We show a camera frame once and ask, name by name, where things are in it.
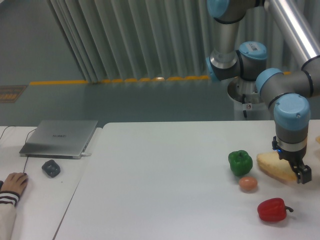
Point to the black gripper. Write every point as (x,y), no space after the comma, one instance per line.
(294,153)

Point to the triangular toasted bread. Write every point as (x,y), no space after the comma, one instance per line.
(274,167)

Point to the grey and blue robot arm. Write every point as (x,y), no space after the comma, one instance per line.
(286,96)

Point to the forearm in striped cuff sleeve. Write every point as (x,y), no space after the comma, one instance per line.
(8,201)

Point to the wicker basket edge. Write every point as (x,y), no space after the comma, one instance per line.
(317,139)

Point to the person's hand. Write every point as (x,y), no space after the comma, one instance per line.
(13,184)

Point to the red bell pepper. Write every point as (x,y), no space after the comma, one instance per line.
(273,210)

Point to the brown egg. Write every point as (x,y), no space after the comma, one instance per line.
(248,183)

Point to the green bell pepper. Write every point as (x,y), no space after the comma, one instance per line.
(240,162)

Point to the white usb plug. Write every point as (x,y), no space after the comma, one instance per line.
(86,154)

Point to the pale corrugated curtain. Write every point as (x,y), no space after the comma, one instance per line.
(138,39)

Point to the small dark grey device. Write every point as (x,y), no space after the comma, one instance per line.
(51,168)

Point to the silver closed laptop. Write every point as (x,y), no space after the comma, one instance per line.
(59,139)

